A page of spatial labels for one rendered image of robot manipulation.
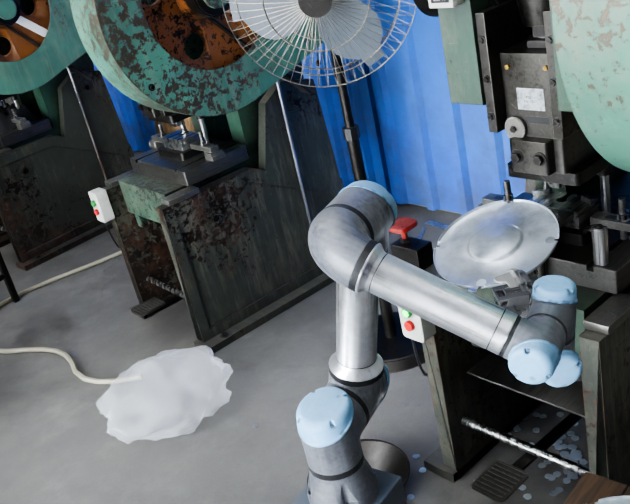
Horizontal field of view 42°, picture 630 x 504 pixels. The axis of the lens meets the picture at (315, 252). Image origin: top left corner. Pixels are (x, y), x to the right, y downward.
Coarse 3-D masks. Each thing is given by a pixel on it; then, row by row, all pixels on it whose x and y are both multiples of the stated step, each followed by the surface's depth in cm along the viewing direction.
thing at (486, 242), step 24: (480, 216) 195; (504, 216) 191; (528, 216) 187; (552, 216) 184; (456, 240) 192; (480, 240) 187; (504, 240) 184; (528, 240) 181; (456, 264) 185; (480, 264) 182; (504, 264) 179; (528, 264) 176
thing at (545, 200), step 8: (552, 192) 206; (560, 192) 205; (536, 200) 204; (544, 200) 203; (552, 200) 202; (560, 200) 203; (568, 200) 200; (576, 200) 199; (560, 208) 197; (568, 208) 196; (576, 208) 195; (584, 208) 194; (592, 208) 197; (576, 216) 194; (584, 216) 195; (568, 224) 196; (576, 224) 195; (584, 224) 196
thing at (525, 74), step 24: (528, 48) 184; (504, 72) 187; (528, 72) 182; (528, 96) 184; (528, 120) 187; (528, 144) 187; (552, 144) 185; (576, 144) 187; (528, 168) 190; (552, 168) 187
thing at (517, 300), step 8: (496, 288) 166; (512, 288) 167; (520, 288) 166; (496, 296) 163; (504, 296) 163; (512, 296) 162; (520, 296) 162; (528, 296) 162; (496, 304) 165; (504, 304) 163; (512, 304) 162; (520, 304) 163; (528, 304) 162; (520, 312) 161; (528, 312) 157
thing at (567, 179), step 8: (592, 160) 191; (600, 160) 190; (512, 168) 198; (576, 168) 188; (584, 168) 187; (592, 168) 189; (600, 168) 191; (608, 168) 194; (512, 176) 199; (520, 176) 198; (528, 176) 196; (536, 176) 194; (544, 176) 192; (552, 176) 191; (560, 176) 189; (568, 176) 187; (576, 176) 186; (584, 176) 187; (592, 176) 189; (568, 184) 188; (576, 184) 187
